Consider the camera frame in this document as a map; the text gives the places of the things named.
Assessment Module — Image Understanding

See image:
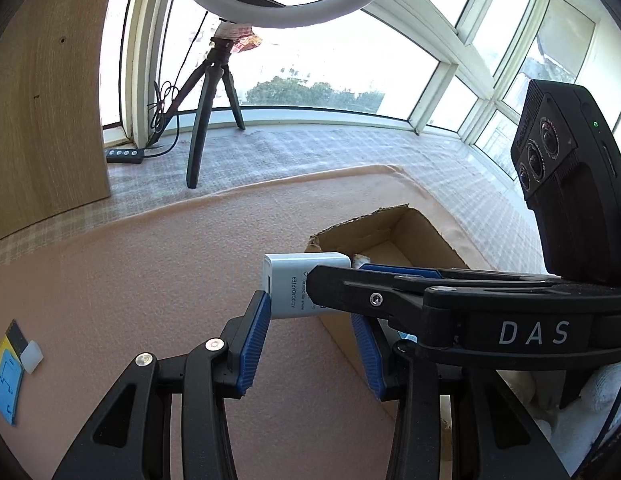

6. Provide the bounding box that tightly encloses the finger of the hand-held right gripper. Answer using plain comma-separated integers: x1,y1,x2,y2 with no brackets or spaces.
359,263,564,286
305,264,464,346

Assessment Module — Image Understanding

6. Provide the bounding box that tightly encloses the person's right hand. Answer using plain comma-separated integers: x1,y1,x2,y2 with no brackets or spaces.
505,360,621,480

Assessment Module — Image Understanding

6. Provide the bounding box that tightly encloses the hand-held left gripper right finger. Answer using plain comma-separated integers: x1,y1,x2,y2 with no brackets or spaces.
351,310,571,480

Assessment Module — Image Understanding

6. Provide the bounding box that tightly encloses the black inline remote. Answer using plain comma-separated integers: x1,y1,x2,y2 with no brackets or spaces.
106,147,146,164

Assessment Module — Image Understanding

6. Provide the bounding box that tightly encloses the checkered cloth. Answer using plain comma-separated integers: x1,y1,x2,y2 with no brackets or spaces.
0,125,546,271

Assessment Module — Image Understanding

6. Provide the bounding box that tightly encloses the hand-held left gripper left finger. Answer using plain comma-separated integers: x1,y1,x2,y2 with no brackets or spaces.
53,290,271,480

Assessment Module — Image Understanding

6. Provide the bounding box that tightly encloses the small white cap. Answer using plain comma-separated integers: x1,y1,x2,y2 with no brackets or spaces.
19,341,44,374

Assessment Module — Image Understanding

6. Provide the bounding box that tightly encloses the white window frame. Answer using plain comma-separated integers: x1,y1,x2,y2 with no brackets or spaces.
98,0,621,181

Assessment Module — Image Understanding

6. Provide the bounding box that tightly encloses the black tripod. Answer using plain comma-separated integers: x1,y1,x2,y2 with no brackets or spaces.
185,22,264,190

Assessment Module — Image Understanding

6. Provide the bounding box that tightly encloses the pink mat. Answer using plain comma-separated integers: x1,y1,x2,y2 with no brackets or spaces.
0,162,471,480

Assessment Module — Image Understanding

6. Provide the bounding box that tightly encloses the cardboard box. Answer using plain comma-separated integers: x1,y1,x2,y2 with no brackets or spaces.
304,204,472,480

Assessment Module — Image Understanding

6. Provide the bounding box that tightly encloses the black ring light cable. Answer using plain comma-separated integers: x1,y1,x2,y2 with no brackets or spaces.
145,10,226,158

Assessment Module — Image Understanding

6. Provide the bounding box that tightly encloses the blue yellow card pack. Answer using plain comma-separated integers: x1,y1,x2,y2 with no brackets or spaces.
0,319,28,426

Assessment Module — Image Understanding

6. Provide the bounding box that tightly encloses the white power adapter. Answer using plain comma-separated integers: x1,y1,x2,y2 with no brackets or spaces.
263,252,352,321

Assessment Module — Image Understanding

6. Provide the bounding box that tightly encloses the oak wood board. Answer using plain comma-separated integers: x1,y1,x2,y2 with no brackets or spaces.
0,0,122,246

